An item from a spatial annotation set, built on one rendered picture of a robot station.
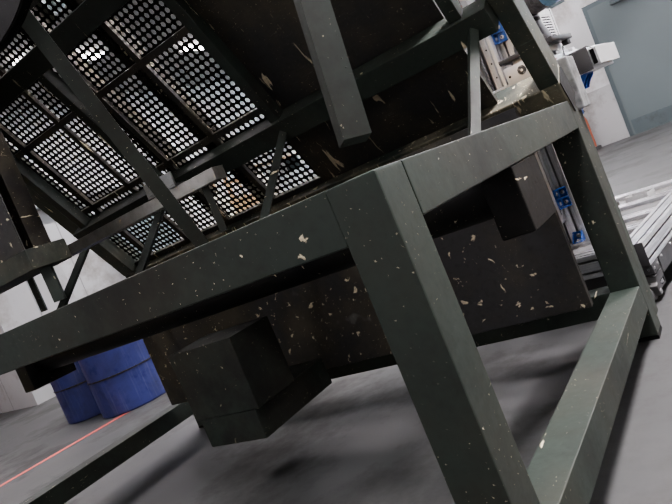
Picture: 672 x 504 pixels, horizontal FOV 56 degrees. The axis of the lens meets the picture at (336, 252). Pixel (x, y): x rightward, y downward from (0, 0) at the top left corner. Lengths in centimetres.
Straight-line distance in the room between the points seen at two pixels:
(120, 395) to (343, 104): 404
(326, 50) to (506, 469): 66
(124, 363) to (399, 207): 399
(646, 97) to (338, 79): 1040
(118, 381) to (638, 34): 908
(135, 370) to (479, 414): 398
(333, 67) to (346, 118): 8
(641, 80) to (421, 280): 1044
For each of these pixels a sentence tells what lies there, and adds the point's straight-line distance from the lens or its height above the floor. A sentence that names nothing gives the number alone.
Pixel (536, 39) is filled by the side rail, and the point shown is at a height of 98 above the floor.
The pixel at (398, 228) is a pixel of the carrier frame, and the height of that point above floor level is 70.
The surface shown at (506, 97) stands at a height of 87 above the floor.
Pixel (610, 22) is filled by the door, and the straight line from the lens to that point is 1132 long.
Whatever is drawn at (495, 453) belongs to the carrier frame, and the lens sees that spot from 98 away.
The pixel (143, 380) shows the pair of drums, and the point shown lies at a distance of 480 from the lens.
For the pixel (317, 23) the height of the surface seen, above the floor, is 102.
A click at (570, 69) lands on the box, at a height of 88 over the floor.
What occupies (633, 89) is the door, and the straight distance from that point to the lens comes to 1128.
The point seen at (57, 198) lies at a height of 126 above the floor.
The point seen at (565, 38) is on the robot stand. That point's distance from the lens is 272.
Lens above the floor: 76
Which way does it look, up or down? 4 degrees down
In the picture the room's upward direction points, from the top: 23 degrees counter-clockwise
